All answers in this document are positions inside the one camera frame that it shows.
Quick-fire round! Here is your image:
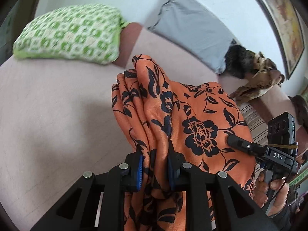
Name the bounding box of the pink bolster cushion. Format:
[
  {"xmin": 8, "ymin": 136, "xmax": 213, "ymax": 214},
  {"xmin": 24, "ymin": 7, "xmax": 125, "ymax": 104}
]
[{"xmin": 114, "ymin": 23, "xmax": 307, "ymax": 154}]

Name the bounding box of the orange black floral garment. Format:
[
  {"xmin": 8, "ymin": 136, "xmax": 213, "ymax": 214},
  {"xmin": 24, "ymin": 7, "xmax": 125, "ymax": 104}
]
[{"xmin": 112, "ymin": 55, "xmax": 255, "ymax": 230}]

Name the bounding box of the right hand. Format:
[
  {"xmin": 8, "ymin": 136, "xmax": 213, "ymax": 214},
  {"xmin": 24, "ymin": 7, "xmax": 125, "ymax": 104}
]
[{"xmin": 254, "ymin": 170, "xmax": 291, "ymax": 217}]

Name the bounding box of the brown crumpled cloth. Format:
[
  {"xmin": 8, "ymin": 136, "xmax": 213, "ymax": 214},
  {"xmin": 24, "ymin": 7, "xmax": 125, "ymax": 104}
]
[{"xmin": 230, "ymin": 52, "xmax": 285, "ymax": 106}]

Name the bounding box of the framed painting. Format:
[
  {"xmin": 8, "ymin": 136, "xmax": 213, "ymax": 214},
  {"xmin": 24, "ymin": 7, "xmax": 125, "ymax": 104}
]
[{"xmin": 257, "ymin": 0, "xmax": 304, "ymax": 78}]

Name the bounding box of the beige striped cloth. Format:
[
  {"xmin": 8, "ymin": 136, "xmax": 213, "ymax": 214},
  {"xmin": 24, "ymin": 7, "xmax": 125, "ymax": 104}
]
[{"xmin": 239, "ymin": 99, "xmax": 272, "ymax": 146}]

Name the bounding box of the green white patterned pillow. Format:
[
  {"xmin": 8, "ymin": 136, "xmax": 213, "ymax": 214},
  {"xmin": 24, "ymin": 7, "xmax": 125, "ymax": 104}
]
[{"xmin": 13, "ymin": 4, "xmax": 128, "ymax": 65}]

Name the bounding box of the grey pillow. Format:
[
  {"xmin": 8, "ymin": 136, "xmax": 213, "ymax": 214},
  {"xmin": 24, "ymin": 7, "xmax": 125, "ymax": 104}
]
[{"xmin": 149, "ymin": 0, "xmax": 235, "ymax": 74}]

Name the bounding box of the dark furry cloth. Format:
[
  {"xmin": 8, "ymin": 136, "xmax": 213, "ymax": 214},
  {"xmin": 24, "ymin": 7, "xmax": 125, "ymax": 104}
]
[{"xmin": 224, "ymin": 44, "xmax": 256, "ymax": 79}]

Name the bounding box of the pink quilted mattress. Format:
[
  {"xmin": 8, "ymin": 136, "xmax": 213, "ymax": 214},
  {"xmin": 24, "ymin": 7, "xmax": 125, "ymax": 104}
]
[{"xmin": 0, "ymin": 53, "xmax": 150, "ymax": 231}]

